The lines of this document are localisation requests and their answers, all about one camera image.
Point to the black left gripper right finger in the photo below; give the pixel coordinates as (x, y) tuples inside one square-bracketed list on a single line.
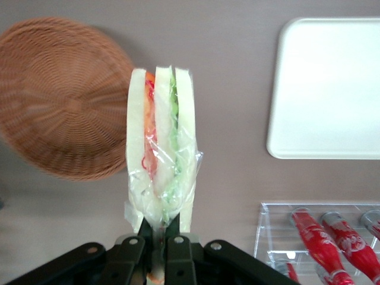
[(207, 264)]

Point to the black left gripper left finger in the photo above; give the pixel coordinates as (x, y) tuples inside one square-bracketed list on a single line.
[(118, 261)]

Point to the triangle sandwich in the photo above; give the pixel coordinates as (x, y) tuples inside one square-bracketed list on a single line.
[(161, 133)]

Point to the round brown wicker basket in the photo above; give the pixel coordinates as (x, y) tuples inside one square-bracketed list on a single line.
[(65, 104)]

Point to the cream plastic tray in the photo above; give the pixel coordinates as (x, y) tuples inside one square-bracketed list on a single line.
[(326, 89)]

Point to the clear acrylic bottle rack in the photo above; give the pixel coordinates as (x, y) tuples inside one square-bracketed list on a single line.
[(267, 231)]

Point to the red cola bottle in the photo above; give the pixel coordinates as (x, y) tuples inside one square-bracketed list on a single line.
[(317, 243), (372, 222), (350, 243)]

